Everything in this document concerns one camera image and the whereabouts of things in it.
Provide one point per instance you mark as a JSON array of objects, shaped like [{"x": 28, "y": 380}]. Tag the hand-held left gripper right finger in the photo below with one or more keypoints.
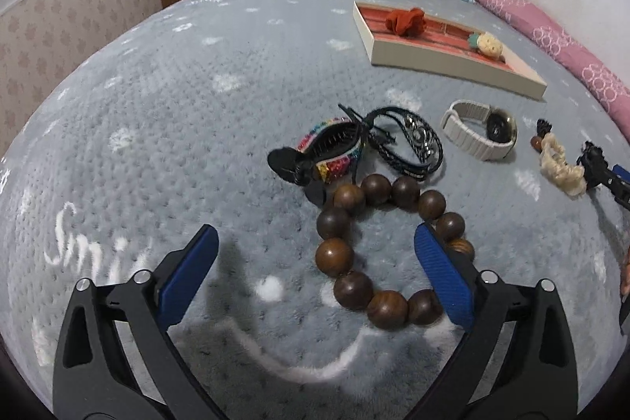
[{"x": 443, "y": 272}]

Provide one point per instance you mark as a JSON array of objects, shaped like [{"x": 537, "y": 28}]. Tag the small cream plush toy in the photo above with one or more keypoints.
[{"x": 487, "y": 45}]

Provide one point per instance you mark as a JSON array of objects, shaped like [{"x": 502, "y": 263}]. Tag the white band wristwatch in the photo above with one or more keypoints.
[{"x": 462, "y": 129}]

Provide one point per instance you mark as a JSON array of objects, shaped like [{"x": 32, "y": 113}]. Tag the rainbow black hair claw clip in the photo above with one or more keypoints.
[{"x": 330, "y": 144}]

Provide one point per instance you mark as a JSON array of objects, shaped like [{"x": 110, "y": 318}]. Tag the cream scrunchie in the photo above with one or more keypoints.
[{"x": 561, "y": 174}]

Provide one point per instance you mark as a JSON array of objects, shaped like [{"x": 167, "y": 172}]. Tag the grey fleece blanket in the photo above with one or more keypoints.
[{"x": 172, "y": 105}]

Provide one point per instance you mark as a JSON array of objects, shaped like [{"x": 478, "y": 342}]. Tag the white tray with red lining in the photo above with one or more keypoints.
[{"x": 443, "y": 65}]

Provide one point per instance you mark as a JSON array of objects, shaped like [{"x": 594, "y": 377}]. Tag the pink patterned bolster pillow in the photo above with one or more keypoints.
[{"x": 541, "y": 26}]

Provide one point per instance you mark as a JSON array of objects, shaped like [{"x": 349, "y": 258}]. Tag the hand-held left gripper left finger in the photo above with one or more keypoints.
[{"x": 189, "y": 267}]

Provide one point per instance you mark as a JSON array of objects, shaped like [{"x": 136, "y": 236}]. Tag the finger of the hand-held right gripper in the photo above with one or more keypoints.
[{"x": 598, "y": 165}]

